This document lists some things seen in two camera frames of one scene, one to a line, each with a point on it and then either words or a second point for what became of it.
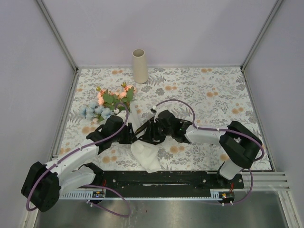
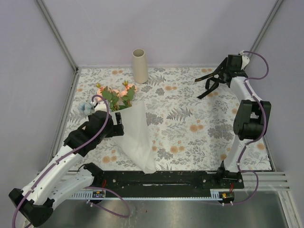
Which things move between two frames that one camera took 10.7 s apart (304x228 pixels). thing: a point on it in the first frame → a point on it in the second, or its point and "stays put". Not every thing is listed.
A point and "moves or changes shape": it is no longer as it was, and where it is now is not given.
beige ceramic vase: [140, 71] stays put
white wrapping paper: [146, 152] moves or changes shape
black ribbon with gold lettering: [142, 128] → [216, 72]
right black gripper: [150, 134] → [242, 71]
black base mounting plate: [156, 181] stays put
